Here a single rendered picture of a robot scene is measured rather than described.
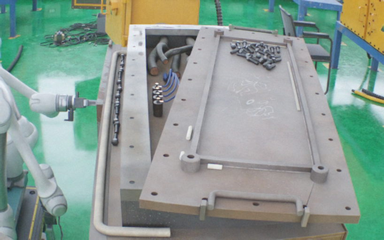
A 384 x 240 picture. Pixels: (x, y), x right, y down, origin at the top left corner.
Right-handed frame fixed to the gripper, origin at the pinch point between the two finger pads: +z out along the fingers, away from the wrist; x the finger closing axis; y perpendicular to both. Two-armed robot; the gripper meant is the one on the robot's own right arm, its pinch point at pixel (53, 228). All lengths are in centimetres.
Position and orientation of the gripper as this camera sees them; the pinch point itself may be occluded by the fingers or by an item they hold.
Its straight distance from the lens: 239.3
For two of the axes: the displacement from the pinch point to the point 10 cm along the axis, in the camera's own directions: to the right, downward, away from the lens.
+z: -0.6, 9.0, 4.3
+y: -9.9, 0.0, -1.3
